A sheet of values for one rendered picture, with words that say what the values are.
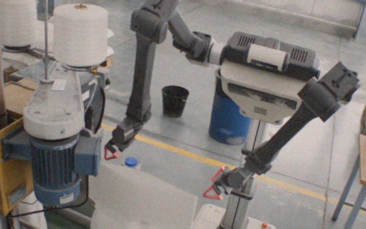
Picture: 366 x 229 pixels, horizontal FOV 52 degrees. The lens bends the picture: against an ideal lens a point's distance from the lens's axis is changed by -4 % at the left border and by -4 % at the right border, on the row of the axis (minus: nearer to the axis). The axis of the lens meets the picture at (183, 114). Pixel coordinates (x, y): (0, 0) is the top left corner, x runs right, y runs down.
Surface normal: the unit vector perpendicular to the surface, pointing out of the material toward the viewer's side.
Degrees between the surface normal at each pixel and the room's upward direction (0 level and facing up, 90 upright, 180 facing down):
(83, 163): 90
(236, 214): 90
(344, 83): 51
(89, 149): 1
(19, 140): 0
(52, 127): 90
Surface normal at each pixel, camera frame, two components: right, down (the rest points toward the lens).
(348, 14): -0.36, 0.40
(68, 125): 0.68, 0.44
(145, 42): -0.54, 0.55
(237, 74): -0.14, -0.42
